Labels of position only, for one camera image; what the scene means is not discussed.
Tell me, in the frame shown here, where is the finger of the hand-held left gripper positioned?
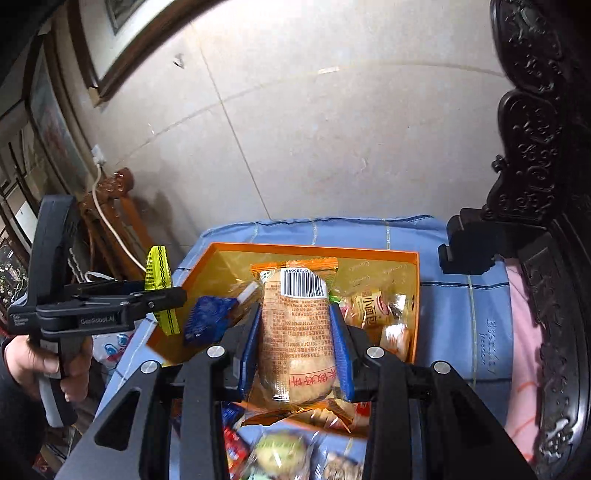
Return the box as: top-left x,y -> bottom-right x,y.
64,281 -> 160,303
119,286 -> 188,321

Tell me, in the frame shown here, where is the white power cable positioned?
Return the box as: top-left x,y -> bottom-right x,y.
90,164 -> 148,274

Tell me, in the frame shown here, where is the dark carved wooden furniture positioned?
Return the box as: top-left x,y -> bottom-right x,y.
438,0 -> 591,480

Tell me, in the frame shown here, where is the yellow label bread packet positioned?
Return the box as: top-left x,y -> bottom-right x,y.
344,286 -> 416,330

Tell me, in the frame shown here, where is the red snack packet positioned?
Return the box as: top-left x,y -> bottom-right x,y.
222,427 -> 252,479

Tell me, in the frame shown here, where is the person's left hand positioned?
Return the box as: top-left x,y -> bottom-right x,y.
1,333 -> 94,406

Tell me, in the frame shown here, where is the large blue snack packet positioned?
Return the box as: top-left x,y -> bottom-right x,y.
183,296 -> 238,348

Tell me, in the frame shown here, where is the small blue snack packet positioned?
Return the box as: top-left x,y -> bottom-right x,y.
222,401 -> 245,426

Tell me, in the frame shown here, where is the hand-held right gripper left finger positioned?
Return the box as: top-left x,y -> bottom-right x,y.
55,302 -> 264,480

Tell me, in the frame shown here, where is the large wooden framed picture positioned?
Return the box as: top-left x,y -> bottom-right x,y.
69,0 -> 223,108

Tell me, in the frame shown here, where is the orange cardboard box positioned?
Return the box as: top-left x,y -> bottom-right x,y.
147,242 -> 421,370

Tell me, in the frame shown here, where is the round pale green cake packet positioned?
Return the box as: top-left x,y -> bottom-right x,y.
249,431 -> 315,480

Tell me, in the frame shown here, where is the brown wooden chair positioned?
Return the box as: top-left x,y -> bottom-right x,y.
76,168 -> 155,283

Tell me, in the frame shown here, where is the yellow-green snack packet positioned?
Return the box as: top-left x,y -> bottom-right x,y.
144,246 -> 182,336

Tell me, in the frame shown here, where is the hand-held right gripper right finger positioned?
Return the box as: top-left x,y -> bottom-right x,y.
328,305 -> 539,480

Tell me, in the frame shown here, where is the pink cloth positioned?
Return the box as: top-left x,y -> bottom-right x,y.
503,265 -> 561,462

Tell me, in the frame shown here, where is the orange-edged snack packet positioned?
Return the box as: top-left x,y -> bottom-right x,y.
242,259 -> 371,433

